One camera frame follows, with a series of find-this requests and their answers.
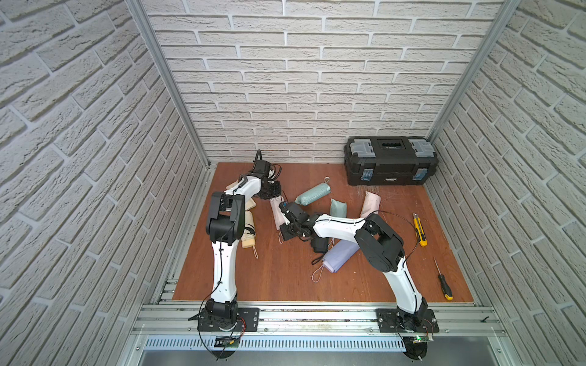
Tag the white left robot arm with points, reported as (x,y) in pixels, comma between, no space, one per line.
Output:
(225,226)

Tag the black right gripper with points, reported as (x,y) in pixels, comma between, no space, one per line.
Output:
(287,234)

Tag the small mint green sleeve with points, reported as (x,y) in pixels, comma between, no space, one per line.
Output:
(338,209)

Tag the mint green sleeved umbrella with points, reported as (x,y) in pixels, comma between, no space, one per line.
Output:
(315,193)

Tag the yellow utility knife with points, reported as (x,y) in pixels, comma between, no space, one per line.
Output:
(422,239)

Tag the light pink sleeved umbrella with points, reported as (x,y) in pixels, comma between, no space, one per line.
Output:
(279,217)

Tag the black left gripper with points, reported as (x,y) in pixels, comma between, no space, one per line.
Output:
(270,189)

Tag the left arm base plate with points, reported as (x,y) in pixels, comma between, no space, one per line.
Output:
(245,320)

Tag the black yellow screwdriver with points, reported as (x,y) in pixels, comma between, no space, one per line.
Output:
(445,288)

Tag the beige umbrella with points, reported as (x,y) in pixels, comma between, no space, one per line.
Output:
(248,239)

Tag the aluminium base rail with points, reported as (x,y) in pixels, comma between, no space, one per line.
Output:
(310,326)

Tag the black umbrella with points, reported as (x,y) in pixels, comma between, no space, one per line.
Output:
(321,247)

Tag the lilac sleeved umbrella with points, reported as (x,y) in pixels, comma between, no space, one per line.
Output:
(334,259)

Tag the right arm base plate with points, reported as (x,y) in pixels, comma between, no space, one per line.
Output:
(397,321)

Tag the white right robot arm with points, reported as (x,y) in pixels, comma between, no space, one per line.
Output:
(379,243)

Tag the beige umbrella sleeve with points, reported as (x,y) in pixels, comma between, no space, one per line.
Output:
(233,187)

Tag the black plastic toolbox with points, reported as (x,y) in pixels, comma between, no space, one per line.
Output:
(389,160)

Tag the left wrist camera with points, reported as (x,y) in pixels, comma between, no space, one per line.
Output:
(265,170)

